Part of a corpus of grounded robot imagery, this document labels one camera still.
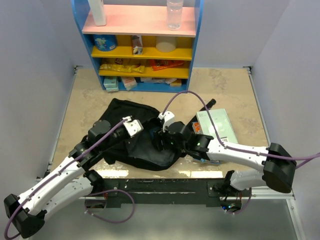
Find blue round can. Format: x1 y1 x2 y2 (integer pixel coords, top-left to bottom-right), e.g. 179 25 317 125
93 34 118 52

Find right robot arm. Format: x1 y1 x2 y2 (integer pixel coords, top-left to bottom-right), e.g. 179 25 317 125
151 121 297 197

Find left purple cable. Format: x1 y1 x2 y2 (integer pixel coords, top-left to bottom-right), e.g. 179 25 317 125
4 118 137 240

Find grey-green notebook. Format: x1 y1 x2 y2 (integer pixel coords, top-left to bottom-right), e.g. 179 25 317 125
196 108 238 144

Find black backpack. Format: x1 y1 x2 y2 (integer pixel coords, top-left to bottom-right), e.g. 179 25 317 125
93 98 187 171

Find blue children's book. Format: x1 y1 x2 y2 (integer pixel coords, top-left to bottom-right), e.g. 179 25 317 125
192 158 221 165

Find white bottle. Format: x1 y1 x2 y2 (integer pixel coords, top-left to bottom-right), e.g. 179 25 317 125
88 0 107 27

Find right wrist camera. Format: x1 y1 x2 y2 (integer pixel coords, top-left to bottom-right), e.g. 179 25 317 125
158 111 175 132

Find blue shelf unit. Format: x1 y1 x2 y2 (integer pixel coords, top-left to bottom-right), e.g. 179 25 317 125
71 0 204 93

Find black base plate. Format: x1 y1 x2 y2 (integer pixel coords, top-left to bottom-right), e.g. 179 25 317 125
74 177 253 209

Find yellow soap pack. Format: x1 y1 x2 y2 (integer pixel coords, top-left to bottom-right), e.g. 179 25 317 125
169 79 182 87

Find yellow chips bag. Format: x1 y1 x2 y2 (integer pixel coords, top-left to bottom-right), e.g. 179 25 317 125
99 58 146 73

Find white round container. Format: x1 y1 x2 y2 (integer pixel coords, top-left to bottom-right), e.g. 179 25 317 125
155 36 177 53

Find blue wallet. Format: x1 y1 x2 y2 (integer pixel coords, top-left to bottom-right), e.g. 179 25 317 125
149 129 157 139

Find blue orange book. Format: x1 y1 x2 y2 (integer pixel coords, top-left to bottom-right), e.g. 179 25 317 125
191 122 202 134

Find orange snack box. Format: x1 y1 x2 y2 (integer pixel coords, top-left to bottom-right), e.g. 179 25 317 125
149 59 185 71

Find clear plastic bottle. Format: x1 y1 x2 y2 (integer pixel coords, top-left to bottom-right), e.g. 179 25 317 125
166 0 184 31

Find pink tissue pack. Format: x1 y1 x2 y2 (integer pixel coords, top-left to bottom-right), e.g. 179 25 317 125
121 76 138 91

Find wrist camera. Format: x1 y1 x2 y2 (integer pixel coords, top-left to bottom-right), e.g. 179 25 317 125
158 111 175 132
122 116 144 138

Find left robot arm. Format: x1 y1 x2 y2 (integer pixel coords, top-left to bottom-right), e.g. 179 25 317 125
3 116 143 240

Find white wrapped packs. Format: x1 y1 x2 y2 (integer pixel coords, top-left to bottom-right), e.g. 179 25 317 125
140 77 177 85

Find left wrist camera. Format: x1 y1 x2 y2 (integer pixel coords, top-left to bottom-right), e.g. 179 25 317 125
122 116 144 138

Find teal tissue pack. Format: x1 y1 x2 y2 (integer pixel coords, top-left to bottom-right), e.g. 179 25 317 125
103 76 119 92

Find small carton box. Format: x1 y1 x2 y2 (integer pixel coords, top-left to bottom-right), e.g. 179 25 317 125
131 35 143 55

